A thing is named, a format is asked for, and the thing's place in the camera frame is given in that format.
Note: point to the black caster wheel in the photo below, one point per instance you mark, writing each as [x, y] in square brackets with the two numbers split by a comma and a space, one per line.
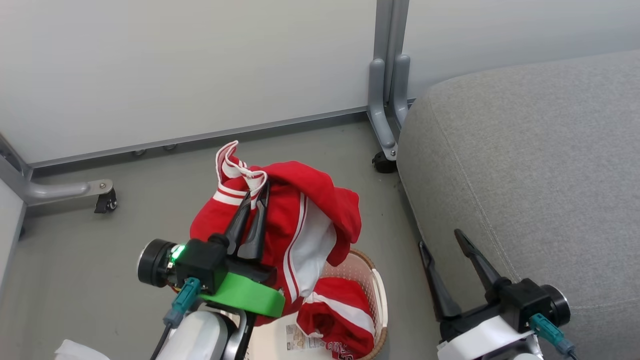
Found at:
[384, 164]
[106, 202]

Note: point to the black white-banded right gripper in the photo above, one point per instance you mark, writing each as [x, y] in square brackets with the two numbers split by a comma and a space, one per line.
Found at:
[520, 300]

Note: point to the grey metal partition leg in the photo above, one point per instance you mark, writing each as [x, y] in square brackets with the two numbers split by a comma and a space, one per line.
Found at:
[55, 191]

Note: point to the red white-striped sports garment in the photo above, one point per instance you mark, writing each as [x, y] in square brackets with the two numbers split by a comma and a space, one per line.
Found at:
[310, 200]

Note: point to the cream perforated brown-rimmed laundry basket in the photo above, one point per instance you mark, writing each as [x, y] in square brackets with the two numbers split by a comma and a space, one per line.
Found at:
[372, 285]

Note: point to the grey metal double partition post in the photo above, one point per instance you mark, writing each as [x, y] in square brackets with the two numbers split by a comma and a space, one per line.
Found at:
[382, 100]

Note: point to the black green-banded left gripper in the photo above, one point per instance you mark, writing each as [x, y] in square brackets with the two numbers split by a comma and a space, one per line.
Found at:
[200, 262]

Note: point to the white robot body part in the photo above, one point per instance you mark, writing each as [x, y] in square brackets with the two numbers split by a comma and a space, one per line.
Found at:
[75, 351]

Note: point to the grey fabric sofa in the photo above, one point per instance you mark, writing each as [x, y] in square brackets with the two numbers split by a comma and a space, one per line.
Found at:
[540, 175]

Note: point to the paper label sticker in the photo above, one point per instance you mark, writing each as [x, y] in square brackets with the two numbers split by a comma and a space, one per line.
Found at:
[300, 340]

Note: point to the grey metal partition rail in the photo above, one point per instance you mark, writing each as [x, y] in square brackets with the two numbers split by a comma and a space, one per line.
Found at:
[200, 136]

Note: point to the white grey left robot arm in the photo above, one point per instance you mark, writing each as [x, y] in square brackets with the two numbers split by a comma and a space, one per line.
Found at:
[200, 335]

